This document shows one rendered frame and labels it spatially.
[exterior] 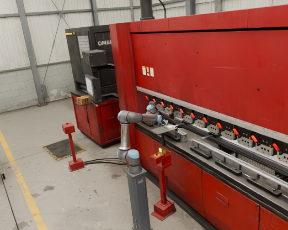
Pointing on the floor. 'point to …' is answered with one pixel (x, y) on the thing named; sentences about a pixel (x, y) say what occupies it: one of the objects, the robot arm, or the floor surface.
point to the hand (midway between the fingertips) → (165, 124)
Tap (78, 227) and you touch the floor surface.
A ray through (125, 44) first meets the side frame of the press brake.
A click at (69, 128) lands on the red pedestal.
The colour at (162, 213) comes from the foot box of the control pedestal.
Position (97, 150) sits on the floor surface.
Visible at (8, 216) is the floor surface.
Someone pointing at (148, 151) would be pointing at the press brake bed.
